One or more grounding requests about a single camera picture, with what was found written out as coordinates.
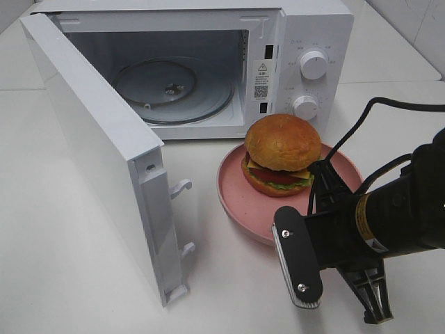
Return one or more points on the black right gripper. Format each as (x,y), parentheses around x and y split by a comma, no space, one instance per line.
(339,234)

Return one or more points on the pink round plate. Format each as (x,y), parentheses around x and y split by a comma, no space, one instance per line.
(250,209)

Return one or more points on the burger with lettuce and cheese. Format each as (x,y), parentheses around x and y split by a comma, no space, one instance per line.
(279,148)

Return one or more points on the white timer knob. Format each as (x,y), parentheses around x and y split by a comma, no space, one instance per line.
(305,107)

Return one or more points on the white microwave door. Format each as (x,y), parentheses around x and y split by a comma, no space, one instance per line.
(117,153)

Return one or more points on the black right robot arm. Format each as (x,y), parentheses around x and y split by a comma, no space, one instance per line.
(397,210)

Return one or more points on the upper white power knob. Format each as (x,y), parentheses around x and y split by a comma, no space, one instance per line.
(313,64)

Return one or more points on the white microwave oven body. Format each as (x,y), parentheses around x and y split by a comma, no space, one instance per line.
(259,43)

